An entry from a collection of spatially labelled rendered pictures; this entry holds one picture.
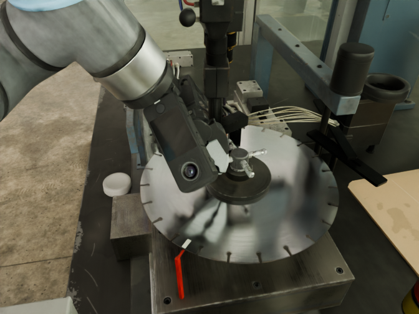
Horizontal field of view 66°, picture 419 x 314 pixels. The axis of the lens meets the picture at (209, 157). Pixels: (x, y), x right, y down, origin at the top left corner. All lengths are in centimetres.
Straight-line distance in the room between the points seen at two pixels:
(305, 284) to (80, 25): 47
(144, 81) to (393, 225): 65
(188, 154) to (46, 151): 208
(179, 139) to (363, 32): 82
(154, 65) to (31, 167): 199
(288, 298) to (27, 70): 48
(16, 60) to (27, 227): 162
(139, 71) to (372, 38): 88
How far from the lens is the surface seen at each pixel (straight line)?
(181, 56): 143
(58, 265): 172
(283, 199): 53
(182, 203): 52
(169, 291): 55
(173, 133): 37
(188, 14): 41
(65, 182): 210
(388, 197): 91
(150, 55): 36
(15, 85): 35
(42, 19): 33
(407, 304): 44
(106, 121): 112
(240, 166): 52
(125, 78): 35
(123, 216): 69
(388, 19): 113
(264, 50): 105
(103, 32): 33
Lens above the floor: 133
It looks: 39 degrees down
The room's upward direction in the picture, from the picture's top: straight up
